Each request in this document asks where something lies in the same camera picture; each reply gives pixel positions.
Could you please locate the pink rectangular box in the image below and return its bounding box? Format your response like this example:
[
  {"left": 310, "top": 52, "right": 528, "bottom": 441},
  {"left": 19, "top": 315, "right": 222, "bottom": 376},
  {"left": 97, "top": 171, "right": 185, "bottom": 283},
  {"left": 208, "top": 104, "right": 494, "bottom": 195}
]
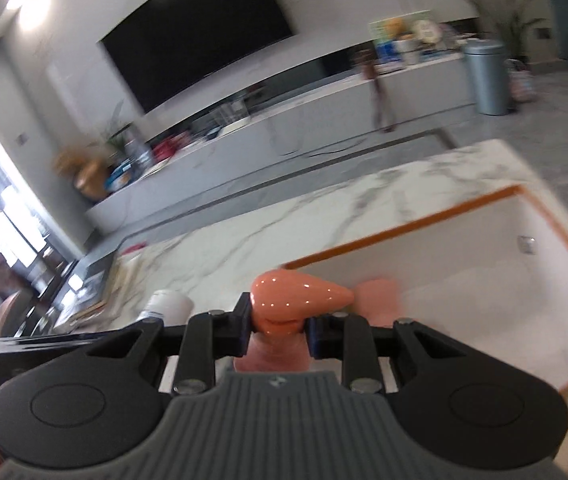
[{"left": 234, "top": 279, "right": 405, "bottom": 374}]

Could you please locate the pink striped bag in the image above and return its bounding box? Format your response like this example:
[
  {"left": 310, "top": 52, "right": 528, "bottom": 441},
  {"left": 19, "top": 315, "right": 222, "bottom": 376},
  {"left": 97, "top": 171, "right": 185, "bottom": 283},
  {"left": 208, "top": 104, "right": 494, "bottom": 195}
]
[{"left": 508, "top": 59, "right": 537, "bottom": 103}]

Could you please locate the white storage box orange rim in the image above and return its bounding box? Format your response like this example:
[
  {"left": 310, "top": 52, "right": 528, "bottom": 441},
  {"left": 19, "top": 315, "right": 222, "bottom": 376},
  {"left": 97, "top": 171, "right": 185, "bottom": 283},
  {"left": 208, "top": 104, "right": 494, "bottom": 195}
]
[{"left": 280, "top": 185, "right": 568, "bottom": 396}]

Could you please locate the stack of books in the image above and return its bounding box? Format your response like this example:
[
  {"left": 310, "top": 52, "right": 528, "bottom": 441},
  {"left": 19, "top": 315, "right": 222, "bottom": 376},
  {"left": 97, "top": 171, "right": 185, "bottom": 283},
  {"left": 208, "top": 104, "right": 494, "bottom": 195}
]
[{"left": 54, "top": 247, "right": 145, "bottom": 331}]

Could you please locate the colourful printed gift box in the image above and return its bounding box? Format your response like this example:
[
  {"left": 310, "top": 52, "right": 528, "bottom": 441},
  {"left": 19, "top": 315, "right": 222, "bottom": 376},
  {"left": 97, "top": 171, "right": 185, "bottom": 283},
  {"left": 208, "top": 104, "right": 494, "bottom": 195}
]
[{"left": 368, "top": 10, "right": 445, "bottom": 67}]

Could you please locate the green potted plant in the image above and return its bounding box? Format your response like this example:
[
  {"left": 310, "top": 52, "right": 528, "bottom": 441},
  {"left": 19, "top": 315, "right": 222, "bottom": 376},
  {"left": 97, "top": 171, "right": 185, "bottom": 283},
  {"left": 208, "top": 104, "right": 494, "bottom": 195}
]
[{"left": 456, "top": 0, "right": 552, "bottom": 63}]

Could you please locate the long white media console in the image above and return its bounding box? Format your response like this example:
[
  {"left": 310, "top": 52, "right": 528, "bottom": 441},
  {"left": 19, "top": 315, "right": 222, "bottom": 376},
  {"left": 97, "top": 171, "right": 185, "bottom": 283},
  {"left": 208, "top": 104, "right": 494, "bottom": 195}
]
[{"left": 86, "top": 50, "right": 480, "bottom": 234}]

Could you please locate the glossy orange pear-shaped toy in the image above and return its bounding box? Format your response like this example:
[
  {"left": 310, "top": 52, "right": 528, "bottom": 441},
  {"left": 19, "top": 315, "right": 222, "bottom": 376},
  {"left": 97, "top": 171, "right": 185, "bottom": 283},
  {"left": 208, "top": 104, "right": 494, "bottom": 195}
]
[{"left": 250, "top": 270, "right": 355, "bottom": 336}]

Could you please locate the black wall television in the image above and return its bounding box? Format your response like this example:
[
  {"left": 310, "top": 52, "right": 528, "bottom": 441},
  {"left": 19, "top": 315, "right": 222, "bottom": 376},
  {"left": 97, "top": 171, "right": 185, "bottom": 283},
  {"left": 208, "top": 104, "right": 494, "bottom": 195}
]
[{"left": 101, "top": 0, "right": 297, "bottom": 114}]

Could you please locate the white cylindrical cup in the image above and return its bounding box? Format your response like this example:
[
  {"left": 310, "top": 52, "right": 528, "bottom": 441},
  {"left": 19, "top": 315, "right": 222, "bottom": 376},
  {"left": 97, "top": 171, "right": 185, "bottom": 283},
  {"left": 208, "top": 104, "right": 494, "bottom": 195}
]
[{"left": 136, "top": 289, "right": 195, "bottom": 328}]

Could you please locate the brown tripod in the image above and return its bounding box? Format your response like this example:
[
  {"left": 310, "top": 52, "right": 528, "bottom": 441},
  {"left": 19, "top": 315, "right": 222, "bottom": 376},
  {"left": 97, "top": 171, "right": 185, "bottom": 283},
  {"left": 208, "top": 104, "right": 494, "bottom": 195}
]
[{"left": 362, "top": 49, "right": 399, "bottom": 134}]

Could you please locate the grey cylindrical trash can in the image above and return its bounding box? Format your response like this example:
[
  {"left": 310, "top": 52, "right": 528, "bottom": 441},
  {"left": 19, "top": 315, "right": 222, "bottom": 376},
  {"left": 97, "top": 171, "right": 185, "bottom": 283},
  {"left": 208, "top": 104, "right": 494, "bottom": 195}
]
[{"left": 462, "top": 39, "right": 510, "bottom": 117}]

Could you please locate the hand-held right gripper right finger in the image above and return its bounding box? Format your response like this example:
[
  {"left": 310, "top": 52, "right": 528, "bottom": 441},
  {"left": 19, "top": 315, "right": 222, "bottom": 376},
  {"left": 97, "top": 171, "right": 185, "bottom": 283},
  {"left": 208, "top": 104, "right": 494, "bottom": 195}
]
[{"left": 306, "top": 312, "right": 470, "bottom": 394}]

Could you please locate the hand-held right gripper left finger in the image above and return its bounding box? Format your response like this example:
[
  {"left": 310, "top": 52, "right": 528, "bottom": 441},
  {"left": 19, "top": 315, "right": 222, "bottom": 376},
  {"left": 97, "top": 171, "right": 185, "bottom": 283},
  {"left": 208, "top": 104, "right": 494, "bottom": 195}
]
[{"left": 88, "top": 293, "right": 255, "bottom": 395}]

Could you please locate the golden round vase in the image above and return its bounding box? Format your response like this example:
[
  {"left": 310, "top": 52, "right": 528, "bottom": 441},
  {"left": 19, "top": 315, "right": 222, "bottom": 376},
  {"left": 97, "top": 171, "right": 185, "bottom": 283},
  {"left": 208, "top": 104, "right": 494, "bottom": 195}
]
[{"left": 54, "top": 146, "right": 115, "bottom": 202}]

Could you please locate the red packet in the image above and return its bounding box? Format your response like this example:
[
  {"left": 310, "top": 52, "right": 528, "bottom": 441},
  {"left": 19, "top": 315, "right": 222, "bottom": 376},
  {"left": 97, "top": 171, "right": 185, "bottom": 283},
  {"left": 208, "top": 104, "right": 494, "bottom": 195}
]
[{"left": 150, "top": 135, "right": 189, "bottom": 163}]

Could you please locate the brown chair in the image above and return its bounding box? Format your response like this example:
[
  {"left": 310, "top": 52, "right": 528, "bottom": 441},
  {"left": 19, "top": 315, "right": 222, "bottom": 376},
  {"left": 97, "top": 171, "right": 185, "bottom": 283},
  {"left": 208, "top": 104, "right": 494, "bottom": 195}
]
[{"left": 0, "top": 290, "right": 40, "bottom": 341}]

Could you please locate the blue printed box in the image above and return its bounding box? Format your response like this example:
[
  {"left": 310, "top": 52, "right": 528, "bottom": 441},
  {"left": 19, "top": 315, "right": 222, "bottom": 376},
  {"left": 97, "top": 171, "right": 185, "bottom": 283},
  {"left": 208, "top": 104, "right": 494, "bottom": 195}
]
[{"left": 106, "top": 157, "right": 140, "bottom": 193}]

